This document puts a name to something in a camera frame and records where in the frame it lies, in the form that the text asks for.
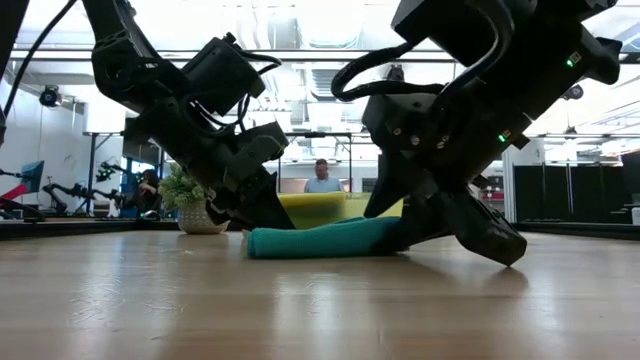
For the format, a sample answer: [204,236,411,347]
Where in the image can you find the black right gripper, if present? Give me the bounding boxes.
[362,92,534,254]

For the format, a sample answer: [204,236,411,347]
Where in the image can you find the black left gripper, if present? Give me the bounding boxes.
[124,107,296,231]

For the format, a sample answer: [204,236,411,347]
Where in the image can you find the yellow microfiber towel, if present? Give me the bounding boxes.
[278,192,348,210]

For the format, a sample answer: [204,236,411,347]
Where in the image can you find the teal microfiber towel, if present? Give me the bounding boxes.
[243,215,407,260]

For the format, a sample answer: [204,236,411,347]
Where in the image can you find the yellow translucent plastic bin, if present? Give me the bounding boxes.
[277,192,405,231]

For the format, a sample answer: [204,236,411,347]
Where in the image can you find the artificial green potted plant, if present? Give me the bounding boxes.
[158,162,231,235]

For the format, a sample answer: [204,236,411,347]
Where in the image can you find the person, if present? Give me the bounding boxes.
[137,168,164,216]
[303,158,346,194]

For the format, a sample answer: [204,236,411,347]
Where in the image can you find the red storage shelf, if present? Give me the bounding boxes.
[482,174,505,202]

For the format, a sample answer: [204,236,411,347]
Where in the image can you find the black overhead light bar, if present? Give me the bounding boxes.
[7,48,640,64]

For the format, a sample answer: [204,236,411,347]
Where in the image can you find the black partition panels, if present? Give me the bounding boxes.
[513,163,640,225]

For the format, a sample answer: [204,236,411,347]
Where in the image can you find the blue background monitor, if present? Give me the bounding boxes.
[19,159,45,194]

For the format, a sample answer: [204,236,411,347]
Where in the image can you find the red slanted bar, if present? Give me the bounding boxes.
[0,182,30,201]

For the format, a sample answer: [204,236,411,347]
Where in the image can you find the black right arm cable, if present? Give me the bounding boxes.
[330,4,516,104]

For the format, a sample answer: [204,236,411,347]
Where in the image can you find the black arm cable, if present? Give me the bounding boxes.
[330,4,516,104]
[0,0,79,119]

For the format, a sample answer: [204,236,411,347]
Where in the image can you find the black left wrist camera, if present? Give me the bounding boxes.
[180,32,267,117]

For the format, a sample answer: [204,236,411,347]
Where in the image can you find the tall black gantry frame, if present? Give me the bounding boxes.
[82,130,166,217]

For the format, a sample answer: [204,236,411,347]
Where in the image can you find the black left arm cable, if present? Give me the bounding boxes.
[0,0,79,119]

